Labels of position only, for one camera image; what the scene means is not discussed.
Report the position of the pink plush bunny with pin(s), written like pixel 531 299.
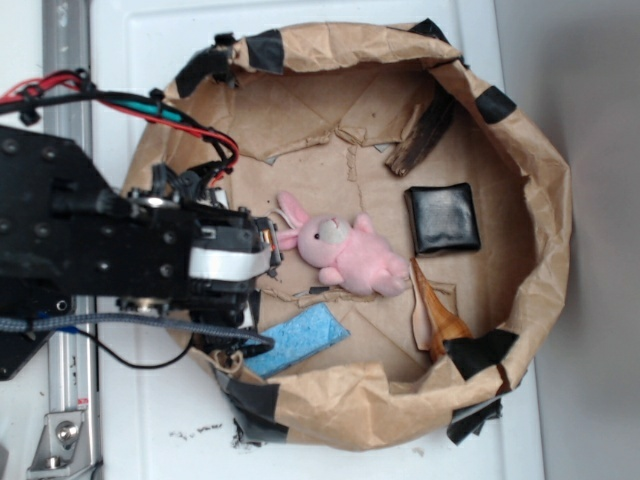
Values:
pixel 352 256

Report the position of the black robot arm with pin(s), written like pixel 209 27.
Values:
pixel 61 238

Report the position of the aluminium extrusion rail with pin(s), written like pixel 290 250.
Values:
pixel 72 358

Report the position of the metal corner bracket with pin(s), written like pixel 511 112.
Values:
pixel 63 450

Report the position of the white plastic bin lid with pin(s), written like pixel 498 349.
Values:
pixel 164 417

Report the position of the crumpled brown paper bag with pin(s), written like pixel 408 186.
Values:
pixel 316 110

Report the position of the blue sponge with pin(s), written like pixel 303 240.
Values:
pixel 303 336

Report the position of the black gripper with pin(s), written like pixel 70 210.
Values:
pixel 214 256

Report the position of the brown spiral seashell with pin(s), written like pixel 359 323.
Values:
pixel 441 324

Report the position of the dark wood piece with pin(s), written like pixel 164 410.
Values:
pixel 425 134

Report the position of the black square cushion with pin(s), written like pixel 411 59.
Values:
pixel 442 219

